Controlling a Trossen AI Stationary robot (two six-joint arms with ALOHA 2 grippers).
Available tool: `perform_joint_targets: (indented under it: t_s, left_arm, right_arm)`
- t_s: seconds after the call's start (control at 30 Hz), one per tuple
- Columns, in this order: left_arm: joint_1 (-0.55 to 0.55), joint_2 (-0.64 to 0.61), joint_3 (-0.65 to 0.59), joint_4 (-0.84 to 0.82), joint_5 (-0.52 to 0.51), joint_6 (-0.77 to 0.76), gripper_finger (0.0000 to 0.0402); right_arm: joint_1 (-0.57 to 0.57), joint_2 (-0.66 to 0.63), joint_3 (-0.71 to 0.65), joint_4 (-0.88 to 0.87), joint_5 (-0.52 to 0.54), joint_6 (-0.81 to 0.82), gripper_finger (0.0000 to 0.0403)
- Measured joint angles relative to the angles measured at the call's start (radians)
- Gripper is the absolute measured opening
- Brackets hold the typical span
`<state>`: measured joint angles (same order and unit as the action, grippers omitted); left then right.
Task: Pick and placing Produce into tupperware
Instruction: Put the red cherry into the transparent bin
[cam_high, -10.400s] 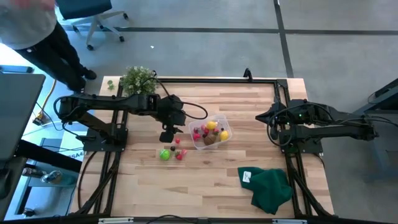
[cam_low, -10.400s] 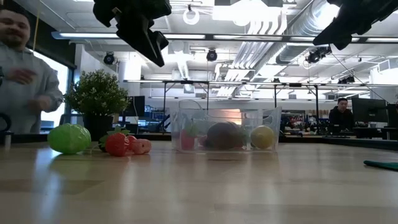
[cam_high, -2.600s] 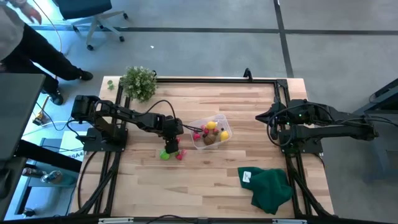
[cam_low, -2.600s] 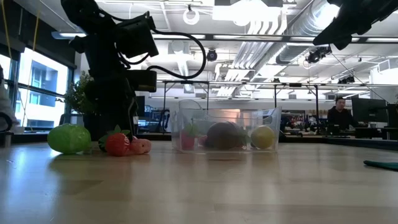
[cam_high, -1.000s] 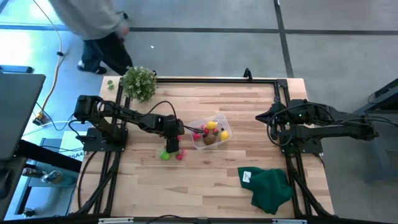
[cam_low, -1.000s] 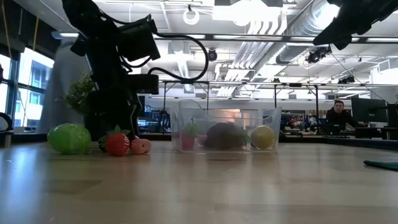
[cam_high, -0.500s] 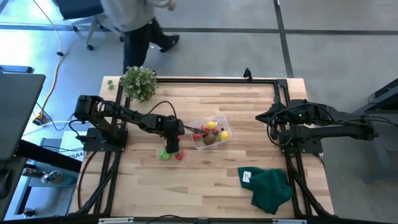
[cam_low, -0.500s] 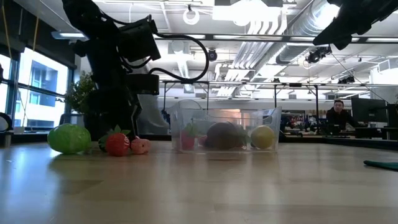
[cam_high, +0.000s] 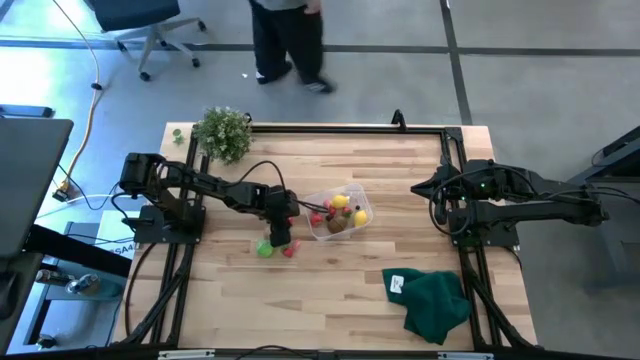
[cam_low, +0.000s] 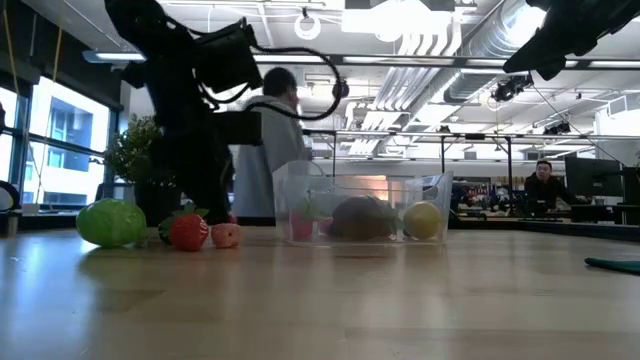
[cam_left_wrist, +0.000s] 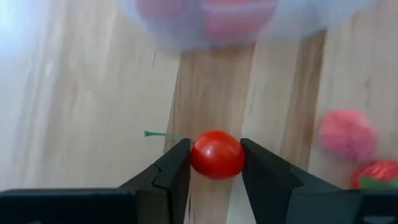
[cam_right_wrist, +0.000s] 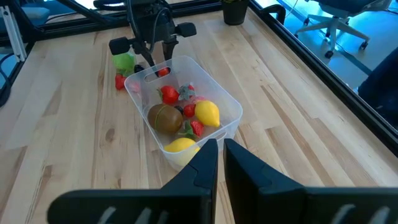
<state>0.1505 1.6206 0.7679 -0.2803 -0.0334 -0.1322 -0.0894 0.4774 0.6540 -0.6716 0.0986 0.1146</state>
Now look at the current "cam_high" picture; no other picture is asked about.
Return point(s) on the blue-grey desk frame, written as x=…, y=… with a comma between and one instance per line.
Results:
x=602, y=255

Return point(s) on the small green leaf sprig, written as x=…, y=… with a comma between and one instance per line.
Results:
x=177, y=134

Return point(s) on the pale pink round fruit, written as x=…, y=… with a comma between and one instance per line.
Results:
x=327, y=203

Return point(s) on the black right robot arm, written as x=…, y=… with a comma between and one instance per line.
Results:
x=540, y=212

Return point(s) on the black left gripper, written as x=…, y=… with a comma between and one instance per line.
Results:
x=282, y=205

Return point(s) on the white printed sign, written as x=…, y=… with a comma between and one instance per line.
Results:
x=107, y=240

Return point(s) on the black desk crossbeam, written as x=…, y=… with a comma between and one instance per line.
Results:
x=75, y=247

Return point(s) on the black clamp bracket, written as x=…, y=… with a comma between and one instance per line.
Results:
x=398, y=120

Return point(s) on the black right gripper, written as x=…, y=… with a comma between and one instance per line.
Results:
x=470, y=180

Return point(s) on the office swivel chair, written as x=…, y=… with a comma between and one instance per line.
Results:
x=132, y=12

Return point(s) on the brown toy kiwi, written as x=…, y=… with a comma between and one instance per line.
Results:
x=337, y=224

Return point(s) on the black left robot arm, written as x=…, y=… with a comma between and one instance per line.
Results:
x=220, y=187

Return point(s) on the yellow toy lemon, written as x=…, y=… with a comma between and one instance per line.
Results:
x=340, y=201
x=360, y=218

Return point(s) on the dark green cloth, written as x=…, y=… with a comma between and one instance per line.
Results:
x=435, y=305

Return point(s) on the person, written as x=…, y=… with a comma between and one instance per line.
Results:
x=287, y=35

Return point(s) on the salmon pink toy piece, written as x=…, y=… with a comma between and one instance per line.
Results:
x=296, y=244

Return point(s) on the grey desk top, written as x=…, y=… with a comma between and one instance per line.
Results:
x=30, y=185

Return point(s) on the potted green plant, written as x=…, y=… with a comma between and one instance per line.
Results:
x=222, y=132

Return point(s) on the green toy lime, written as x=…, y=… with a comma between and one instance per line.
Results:
x=264, y=249

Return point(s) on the black aluminium table frame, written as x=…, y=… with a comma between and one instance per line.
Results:
x=350, y=129

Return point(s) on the clear plastic tupperware container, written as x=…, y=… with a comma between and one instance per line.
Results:
x=356, y=195

